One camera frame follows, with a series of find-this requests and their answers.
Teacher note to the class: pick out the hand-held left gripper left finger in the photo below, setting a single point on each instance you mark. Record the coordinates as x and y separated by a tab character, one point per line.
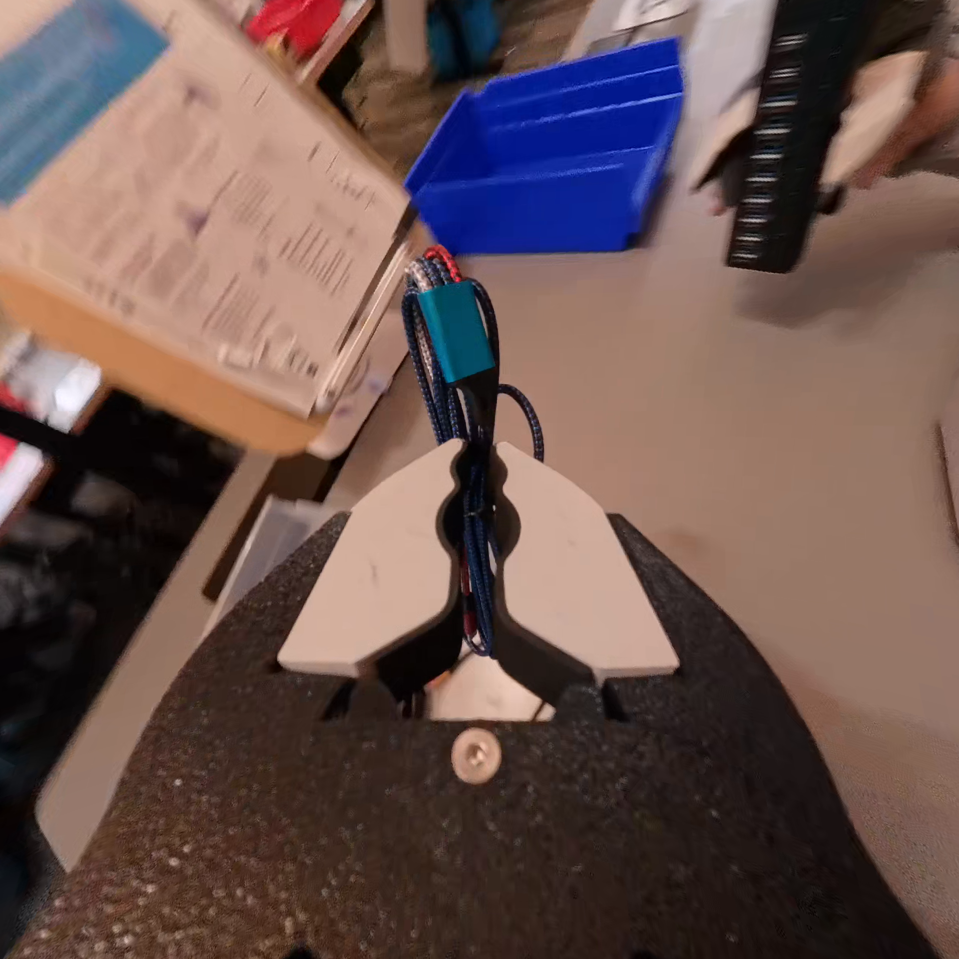
374	569

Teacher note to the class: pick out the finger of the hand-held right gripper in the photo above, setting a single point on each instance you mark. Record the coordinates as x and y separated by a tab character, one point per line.
873	120
730	150

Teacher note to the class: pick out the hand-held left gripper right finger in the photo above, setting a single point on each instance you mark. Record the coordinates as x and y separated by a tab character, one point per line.
577	584

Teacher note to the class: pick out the person's right hand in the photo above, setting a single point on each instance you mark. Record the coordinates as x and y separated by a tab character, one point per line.
940	112

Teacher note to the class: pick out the white sign stand base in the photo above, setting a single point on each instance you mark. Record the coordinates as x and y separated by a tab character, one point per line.
359	412

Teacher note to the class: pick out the blue plastic bin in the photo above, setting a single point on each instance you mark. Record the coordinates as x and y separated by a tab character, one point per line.
554	150

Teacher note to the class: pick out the wooden board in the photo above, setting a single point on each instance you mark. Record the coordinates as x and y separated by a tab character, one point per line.
150	359

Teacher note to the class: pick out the red bag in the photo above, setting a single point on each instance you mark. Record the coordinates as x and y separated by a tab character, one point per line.
292	19

